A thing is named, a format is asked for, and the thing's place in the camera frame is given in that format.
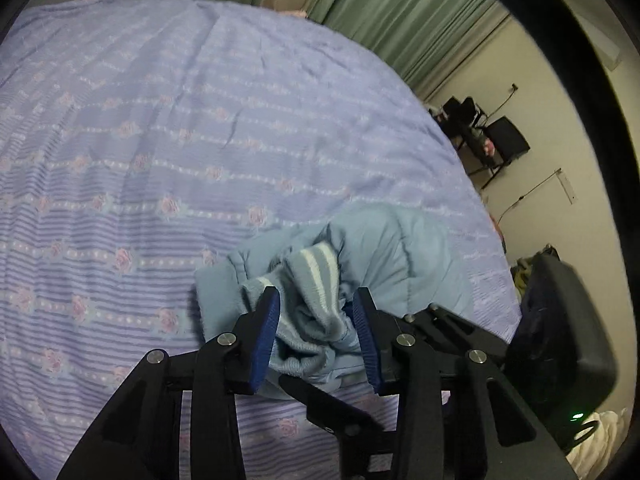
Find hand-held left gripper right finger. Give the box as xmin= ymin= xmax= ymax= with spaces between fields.
xmin=351 ymin=287 xmax=577 ymax=480

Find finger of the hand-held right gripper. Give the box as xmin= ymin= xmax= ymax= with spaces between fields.
xmin=278 ymin=374 xmax=399 ymax=441
xmin=400 ymin=303 xmax=510 ymax=362

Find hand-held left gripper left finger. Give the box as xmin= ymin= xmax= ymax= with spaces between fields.
xmin=57 ymin=286 xmax=282 ymax=480

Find light blue pants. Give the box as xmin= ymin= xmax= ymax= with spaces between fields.
xmin=192 ymin=203 xmax=474 ymax=401

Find yellowish clothes pile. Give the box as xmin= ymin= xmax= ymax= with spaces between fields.
xmin=512 ymin=244 xmax=557 ymax=302

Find white cloth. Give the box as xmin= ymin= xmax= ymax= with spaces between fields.
xmin=567 ymin=407 xmax=629 ymax=480

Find black folding chair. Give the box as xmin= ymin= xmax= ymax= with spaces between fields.
xmin=467 ymin=115 xmax=531 ymax=190
xmin=442 ymin=95 xmax=489 ymax=152

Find purple floral striped blanket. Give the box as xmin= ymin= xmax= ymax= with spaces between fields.
xmin=0 ymin=0 xmax=524 ymax=480

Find white air conditioner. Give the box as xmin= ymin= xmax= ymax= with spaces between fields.
xmin=599 ymin=39 xmax=624 ymax=69

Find black wall cable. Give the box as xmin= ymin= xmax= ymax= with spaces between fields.
xmin=499 ymin=167 xmax=564 ymax=222
xmin=492 ymin=83 xmax=519 ymax=116

